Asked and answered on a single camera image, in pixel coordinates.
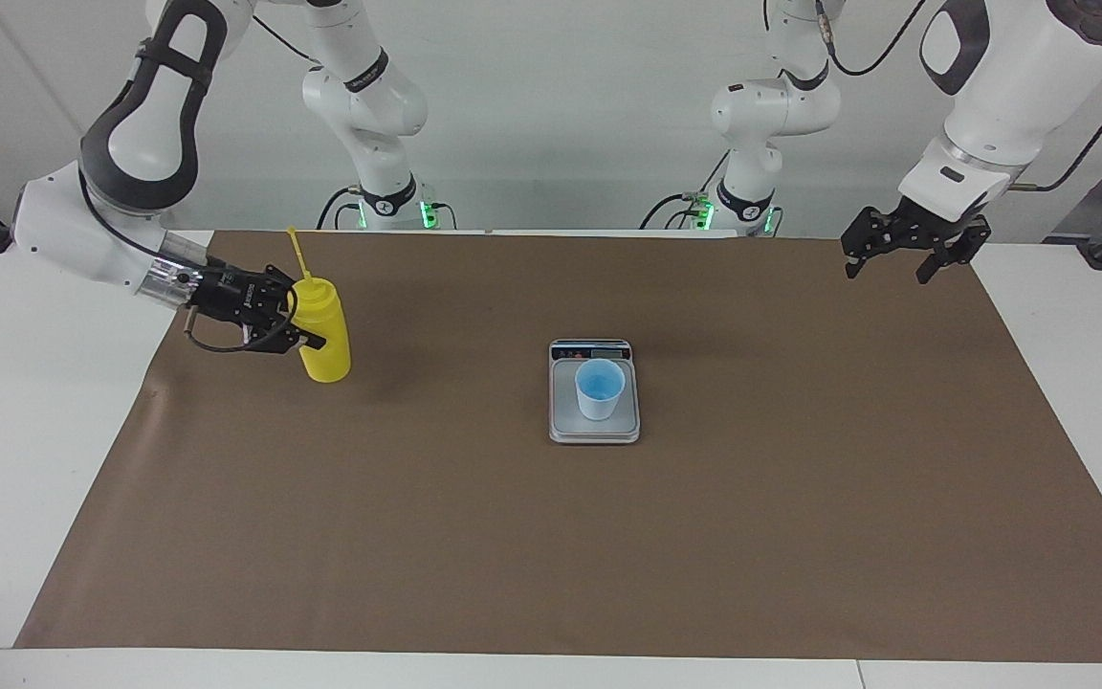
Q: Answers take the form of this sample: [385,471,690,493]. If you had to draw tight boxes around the black arm base cables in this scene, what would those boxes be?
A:
[317,184,365,231]
[639,148,734,231]

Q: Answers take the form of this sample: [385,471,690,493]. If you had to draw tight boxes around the yellow squeeze bottle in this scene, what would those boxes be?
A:
[287,226,352,384]

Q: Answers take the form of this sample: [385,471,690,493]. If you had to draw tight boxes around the light blue plastic cup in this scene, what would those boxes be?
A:
[575,359,627,421]

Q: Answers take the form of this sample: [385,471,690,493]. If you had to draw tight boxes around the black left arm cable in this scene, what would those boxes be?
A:
[814,0,1102,192]

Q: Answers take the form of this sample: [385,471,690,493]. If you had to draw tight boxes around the black left arm base cables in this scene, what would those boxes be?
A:
[639,148,734,231]

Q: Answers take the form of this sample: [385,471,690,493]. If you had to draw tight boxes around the black right arm base cables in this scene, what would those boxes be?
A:
[317,184,365,231]

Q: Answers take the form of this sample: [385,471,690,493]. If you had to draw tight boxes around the brown paper table mat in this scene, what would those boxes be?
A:
[13,230,1102,663]

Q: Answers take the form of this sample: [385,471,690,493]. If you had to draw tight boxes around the silver digital kitchen scale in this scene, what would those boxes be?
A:
[548,338,641,445]

